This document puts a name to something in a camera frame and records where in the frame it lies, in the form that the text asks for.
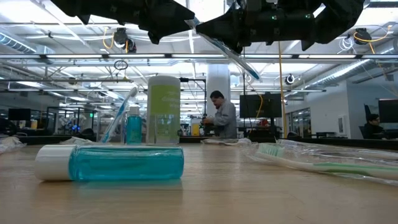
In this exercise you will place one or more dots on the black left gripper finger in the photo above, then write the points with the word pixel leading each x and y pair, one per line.
pixel 155 36
pixel 164 14

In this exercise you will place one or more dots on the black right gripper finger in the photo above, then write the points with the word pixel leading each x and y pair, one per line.
pixel 239 42
pixel 230 23

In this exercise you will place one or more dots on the blue toothbrush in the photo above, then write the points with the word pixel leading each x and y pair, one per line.
pixel 119 115
pixel 245 67

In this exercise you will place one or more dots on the teal mouthwash bottle white cap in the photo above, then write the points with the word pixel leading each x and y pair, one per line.
pixel 134 130
pixel 124 163

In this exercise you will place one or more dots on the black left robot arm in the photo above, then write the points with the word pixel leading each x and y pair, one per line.
pixel 66 6

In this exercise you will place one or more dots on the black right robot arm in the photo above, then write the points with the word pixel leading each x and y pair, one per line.
pixel 339 18

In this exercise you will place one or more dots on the long ceiling light strip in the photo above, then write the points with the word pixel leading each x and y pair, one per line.
pixel 136 56

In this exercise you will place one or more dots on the white building column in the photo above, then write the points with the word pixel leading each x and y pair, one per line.
pixel 217 81

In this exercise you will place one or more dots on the green wipes canister white lid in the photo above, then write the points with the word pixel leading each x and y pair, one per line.
pixel 163 102

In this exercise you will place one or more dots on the large black monitor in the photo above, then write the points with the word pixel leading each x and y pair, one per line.
pixel 261 105

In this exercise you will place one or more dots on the person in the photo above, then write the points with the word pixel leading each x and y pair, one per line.
pixel 371 127
pixel 225 119

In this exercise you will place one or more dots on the yellow container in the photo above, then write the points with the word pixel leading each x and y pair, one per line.
pixel 195 130

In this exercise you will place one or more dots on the silver ventilation duct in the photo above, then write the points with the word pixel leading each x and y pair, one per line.
pixel 357 67
pixel 15 43

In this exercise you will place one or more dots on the framed wall notice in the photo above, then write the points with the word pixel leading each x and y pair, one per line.
pixel 342 125

